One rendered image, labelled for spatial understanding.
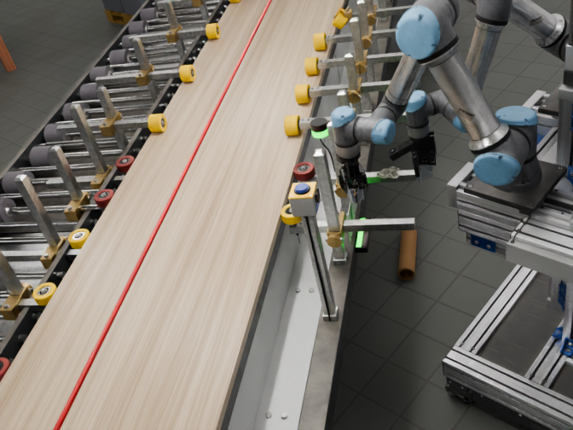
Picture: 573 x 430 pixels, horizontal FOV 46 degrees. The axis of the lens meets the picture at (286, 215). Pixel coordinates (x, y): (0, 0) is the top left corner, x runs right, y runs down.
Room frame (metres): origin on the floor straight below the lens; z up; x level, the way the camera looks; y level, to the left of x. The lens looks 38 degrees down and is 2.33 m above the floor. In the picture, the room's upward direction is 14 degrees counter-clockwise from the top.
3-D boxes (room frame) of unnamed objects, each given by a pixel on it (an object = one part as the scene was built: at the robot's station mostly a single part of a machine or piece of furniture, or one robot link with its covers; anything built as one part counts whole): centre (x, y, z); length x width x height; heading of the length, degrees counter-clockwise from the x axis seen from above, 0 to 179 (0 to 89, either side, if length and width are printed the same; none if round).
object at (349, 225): (1.80, -0.21, 0.82); 0.43 x 0.03 x 0.04; 70
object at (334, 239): (1.80, -0.16, 0.83); 0.13 x 0.06 x 0.05; 160
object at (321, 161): (1.78, -0.15, 0.93); 0.03 x 0.03 x 0.48; 70
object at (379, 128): (1.73, -0.33, 1.23); 0.11 x 0.11 x 0.08; 51
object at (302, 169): (2.10, -0.10, 0.85); 0.08 x 0.08 x 0.11
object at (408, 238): (2.43, -0.53, 0.04); 0.30 x 0.08 x 0.08; 160
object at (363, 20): (2.95, -0.57, 0.90); 0.03 x 0.03 x 0.48; 70
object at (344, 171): (1.77, -0.24, 1.08); 0.09 x 0.08 x 0.12; 0
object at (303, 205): (1.53, -0.06, 1.18); 0.07 x 0.07 x 0.08; 70
